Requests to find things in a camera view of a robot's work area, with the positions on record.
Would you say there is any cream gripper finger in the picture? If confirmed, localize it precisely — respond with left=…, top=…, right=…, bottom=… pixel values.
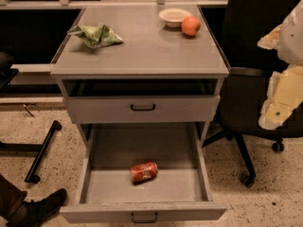
left=258, top=25, right=281, bottom=50
left=258, top=64, right=303, bottom=130

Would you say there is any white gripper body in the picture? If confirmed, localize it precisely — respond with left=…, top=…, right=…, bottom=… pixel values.
left=277, top=0, right=303, bottom=65

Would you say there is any red coke can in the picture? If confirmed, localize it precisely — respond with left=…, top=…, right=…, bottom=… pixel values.
left=131, top=162, right=158, bottom=183

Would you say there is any grey drawer cabinet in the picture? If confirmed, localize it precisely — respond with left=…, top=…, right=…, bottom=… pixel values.
left=51, top=4, right=228, bottom=145

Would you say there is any open grey middle drawer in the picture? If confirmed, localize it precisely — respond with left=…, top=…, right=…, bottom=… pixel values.
left=61, top=123, right=226, bottom=223

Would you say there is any closed grey top drawer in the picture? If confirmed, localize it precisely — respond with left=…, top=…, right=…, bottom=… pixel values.
left=63, top=96, right=220, bottom=124

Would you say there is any black office chair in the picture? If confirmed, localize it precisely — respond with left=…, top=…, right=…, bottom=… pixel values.
left=200, top=0, right=303, bottom=186

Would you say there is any orange fruit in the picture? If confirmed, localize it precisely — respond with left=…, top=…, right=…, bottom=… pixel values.
left=181, top=16, right=201, bottom=37

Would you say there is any white bowl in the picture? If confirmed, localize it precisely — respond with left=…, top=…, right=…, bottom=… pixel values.
left=159, top=9, right=191, bottom=28

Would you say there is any green chip bag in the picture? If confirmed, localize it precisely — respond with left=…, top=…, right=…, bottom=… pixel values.
left=67, top=25, right=123, bottom=49

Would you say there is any black table leg base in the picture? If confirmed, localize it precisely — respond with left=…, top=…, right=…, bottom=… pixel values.
left=0, top=120, right=62, bottom=183

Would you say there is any black shoe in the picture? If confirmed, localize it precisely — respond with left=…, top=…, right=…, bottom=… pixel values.
left=7, top=188, right=67, bottom=227

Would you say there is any brown trouser leg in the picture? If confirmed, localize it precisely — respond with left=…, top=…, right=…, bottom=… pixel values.
left=0, top=174, right=27, bottom=219

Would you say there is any black top drawer handle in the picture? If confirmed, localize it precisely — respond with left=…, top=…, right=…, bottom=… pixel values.
left=130, top=104, right=156, bottom=112

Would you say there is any black drawer handle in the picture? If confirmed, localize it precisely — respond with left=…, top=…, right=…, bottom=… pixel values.
left=130, top=104, right=156, bottom=112
left=131, top=213, right=158, bottom=224

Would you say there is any black middle drawer handle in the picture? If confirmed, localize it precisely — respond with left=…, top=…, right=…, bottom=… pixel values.
left=131, top=213, right=158, bottom=224

